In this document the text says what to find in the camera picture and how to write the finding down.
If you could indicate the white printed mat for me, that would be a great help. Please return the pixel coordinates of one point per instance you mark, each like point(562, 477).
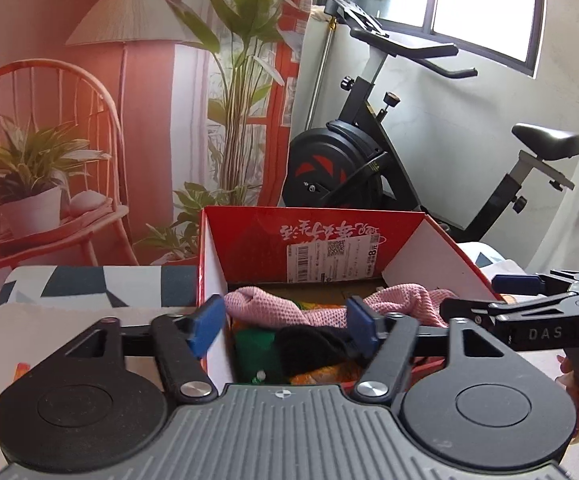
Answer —
point(29, 332)

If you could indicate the black exercise bike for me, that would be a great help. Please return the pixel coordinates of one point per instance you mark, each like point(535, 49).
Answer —
point(329, 160)

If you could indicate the red cardboard box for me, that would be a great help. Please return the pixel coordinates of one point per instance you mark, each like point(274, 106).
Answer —
point(249, 240)

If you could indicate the wall poster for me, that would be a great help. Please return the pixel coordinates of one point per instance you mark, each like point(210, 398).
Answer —
point(144, 110)

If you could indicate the metal pole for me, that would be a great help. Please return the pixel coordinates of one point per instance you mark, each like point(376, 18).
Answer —
point(322, 67)

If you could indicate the geometric printed blanket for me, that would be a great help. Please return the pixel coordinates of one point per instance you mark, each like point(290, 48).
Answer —
point(94, 285)

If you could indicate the green cloth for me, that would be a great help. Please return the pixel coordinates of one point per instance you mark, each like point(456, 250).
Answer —
point(257, 355)

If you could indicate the black cloth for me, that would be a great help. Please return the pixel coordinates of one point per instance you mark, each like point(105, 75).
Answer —
point(309, 345)

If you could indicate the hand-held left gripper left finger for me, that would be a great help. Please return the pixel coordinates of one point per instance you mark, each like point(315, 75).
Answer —
point(204, 325)

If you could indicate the orange floral oven mitt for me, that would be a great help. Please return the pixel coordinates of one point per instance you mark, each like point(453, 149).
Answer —
point(319, 375)

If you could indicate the pink mesh cloth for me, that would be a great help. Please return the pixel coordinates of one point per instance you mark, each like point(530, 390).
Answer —
point(269, 307)

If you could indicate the window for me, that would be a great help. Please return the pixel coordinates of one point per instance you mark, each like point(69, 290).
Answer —
point(479, 0)

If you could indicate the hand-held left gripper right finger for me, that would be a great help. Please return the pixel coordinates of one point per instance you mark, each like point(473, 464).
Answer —
point(362, 327)

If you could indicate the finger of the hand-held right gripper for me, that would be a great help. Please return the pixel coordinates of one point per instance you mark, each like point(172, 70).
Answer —
point(469, 312)
point(517, 284)

